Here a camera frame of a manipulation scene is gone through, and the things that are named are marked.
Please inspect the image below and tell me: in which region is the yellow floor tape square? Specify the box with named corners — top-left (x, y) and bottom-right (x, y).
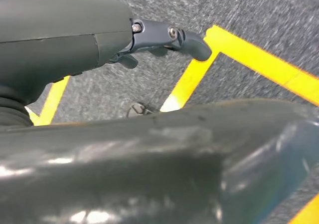
top-left (159, 24), bottom-right (319, 224)

